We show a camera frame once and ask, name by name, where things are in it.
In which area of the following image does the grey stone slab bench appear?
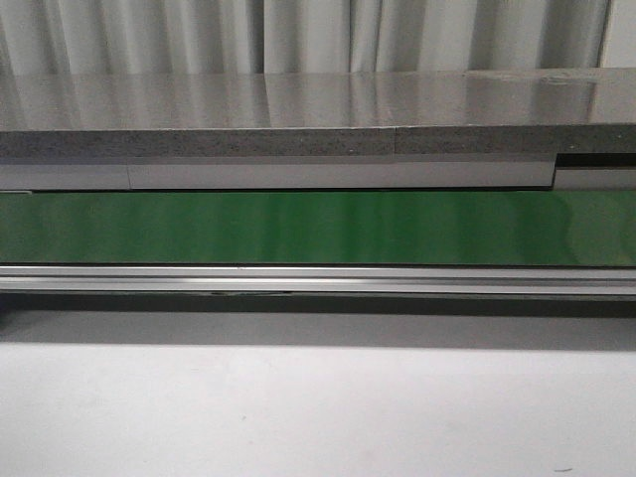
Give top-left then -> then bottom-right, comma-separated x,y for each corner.
1,69 -> 635,158

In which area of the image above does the green conveyor belt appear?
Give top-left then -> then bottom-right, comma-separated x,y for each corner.
1,191 -> 635,267

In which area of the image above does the white pleated curtain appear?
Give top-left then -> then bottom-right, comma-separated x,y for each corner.
1,1 -> 635,76

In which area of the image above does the aluminium conveyor front rail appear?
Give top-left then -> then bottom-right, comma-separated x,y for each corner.
1,265 -> 635,297

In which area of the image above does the grey conveyor back rail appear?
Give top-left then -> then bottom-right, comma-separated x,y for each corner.
1,153 -> 635,191

